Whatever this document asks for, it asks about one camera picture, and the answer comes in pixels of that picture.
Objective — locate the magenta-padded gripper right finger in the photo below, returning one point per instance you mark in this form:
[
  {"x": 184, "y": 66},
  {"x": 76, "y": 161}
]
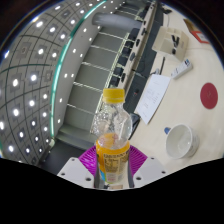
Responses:
[{"x": 148, "y": 168}]

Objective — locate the group of ceiling lights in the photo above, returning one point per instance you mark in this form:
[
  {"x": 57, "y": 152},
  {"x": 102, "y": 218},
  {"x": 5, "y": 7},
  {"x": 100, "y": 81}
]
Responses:
[{"x": 16, "y": 112}]

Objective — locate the black pen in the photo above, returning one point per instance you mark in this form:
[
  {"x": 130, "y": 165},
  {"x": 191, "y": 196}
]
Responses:
[{"x": 163, "y": 65}]

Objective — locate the yellow-capped orange drink bottle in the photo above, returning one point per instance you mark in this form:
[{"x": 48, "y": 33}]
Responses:
[{"x": 111, "y": 161}]

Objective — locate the row of black office chairs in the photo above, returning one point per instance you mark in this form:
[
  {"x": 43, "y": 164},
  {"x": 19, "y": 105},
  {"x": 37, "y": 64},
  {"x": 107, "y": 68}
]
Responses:
[{"x": 133, "y": 35}]

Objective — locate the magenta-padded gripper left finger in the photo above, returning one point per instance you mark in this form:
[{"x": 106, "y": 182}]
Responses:
[{"x": 76, "y": 170}]

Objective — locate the white remote control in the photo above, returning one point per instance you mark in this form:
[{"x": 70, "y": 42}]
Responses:
[{"x": 181, "y": 69}]

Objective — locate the white printed paper sheet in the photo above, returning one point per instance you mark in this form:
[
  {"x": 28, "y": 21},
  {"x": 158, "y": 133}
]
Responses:
[{"x": 152, "y": 96}]

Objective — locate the flat round red coaster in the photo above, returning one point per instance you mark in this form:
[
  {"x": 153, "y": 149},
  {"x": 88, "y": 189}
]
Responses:
[{"x": 209, "y": 96}]

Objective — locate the black folder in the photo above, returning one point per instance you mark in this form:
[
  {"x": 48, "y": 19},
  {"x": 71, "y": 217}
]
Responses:
[{"x": 134, "y": 125}]

